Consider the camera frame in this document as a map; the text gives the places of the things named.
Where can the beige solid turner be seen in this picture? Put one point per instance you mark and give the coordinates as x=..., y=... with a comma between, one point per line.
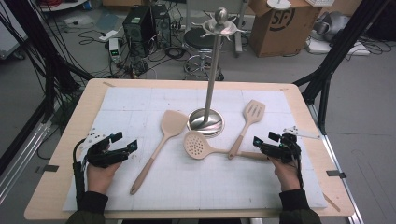
x=172, y=123

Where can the cardboard box with round logo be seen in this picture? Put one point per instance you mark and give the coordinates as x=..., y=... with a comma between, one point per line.
x=280, y=31

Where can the white grid mat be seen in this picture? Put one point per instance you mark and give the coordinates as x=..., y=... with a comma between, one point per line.
x=186, y=186

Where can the round white table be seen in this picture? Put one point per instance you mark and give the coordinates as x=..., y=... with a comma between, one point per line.
x=62, y=5

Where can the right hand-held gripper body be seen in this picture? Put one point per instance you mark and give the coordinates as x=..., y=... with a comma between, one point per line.
x=281, y=151

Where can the person's right hand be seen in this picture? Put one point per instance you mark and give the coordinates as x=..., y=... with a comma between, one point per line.
x=288, y=175

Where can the black metal frame stand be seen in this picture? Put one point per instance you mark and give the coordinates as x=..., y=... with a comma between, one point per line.
x=40, y=46
x=339, y=46

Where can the black round stool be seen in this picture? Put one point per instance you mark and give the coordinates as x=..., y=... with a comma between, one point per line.
x=197, y=39

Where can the narrow black computer tower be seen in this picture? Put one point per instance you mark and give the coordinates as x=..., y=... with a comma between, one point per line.
x=162, y=23

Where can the aluminium rail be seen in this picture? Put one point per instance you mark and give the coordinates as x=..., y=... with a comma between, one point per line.
x=342, y=174
x=21, y=165

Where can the beige perforated skimmer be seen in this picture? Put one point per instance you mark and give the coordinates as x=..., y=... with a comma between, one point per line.
x=194, y=145

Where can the white power supply unit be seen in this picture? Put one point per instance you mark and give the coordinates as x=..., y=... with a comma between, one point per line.
x=114, y=49

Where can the metal utensil stand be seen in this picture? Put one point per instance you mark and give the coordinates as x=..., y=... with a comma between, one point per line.
x=213, y=77

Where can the white power strip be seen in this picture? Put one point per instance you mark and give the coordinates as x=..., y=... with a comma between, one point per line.
x=108, y=35

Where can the grey bag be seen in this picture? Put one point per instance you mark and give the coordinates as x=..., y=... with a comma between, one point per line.
x=331, y=25

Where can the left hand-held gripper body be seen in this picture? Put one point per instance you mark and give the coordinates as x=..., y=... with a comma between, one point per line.
x=102, y=155

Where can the large black computer tower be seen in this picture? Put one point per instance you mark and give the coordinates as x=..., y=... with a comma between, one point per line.
x=138, y=29

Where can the beige slotted spatula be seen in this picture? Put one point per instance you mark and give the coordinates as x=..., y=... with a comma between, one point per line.
x=253, y=112

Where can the person's left hand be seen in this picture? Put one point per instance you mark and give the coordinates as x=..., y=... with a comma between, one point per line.
x=100, y=179

